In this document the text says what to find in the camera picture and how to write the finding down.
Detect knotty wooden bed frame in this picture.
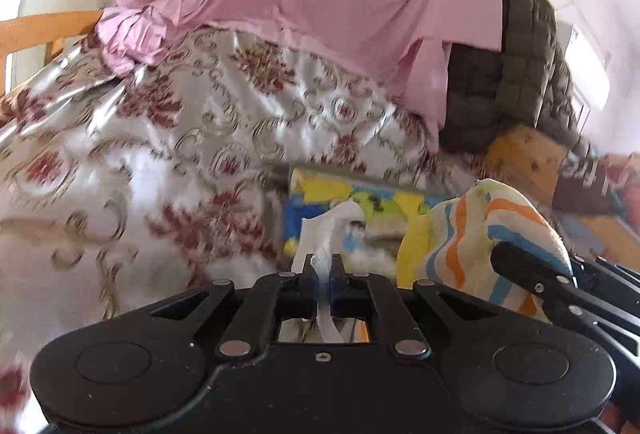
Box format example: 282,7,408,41
484,123,640,267

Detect floral satin bedspread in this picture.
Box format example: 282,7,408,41
0,26,483,434

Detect striped towel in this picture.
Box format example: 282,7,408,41
396,178,575,324

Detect dark brown cloth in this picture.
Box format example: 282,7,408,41
551,145,627,218

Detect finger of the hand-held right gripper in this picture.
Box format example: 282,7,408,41
572,255,640,297
489,241,603,326

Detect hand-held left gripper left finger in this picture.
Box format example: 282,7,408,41
142,259,319,362

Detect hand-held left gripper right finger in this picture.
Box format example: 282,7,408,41
330,255,507,361

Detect olive quilted blanket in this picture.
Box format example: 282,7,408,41
440,0,603,161

